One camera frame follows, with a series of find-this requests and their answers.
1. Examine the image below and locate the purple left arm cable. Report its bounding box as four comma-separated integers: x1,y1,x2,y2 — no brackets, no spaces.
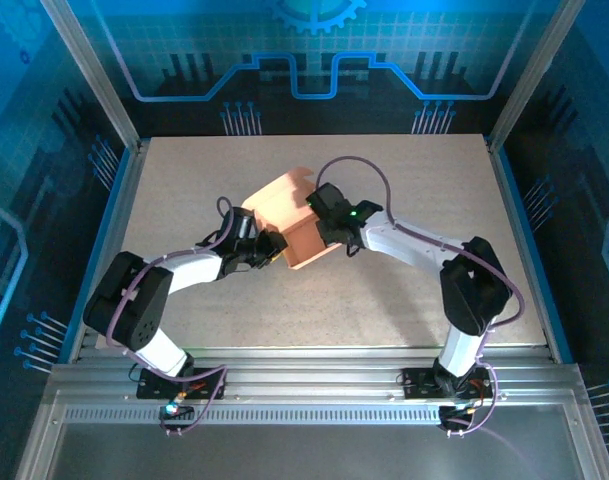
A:
105,196,235,437

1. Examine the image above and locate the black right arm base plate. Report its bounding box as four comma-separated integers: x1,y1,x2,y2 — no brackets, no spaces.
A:
400,366,495,401

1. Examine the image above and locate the slotted grey cable duct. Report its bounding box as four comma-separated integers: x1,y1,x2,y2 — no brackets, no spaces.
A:
62,405,444,427

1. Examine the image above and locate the aluminium frame post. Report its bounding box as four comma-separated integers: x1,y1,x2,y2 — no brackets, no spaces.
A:
487,0,588,154
39,0,146,154

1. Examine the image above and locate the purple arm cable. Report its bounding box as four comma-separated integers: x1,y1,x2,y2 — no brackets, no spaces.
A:
105,196,235,437
315,155,529,439

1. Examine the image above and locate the aluminium side rail blue strip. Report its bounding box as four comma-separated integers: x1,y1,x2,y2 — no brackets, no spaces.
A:
483,133,576,365
66,138,151,365

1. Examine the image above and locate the pink paper box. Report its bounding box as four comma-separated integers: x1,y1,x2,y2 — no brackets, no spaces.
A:
240,166,343,272

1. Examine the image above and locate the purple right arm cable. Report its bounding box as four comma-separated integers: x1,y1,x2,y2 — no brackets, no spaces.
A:
315,155,529,439

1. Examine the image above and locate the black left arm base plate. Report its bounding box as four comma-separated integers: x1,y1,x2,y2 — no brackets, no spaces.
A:
135,366,226,401

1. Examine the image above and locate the aluminium front rail frame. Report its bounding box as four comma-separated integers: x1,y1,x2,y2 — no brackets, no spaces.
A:
12,344,609,480

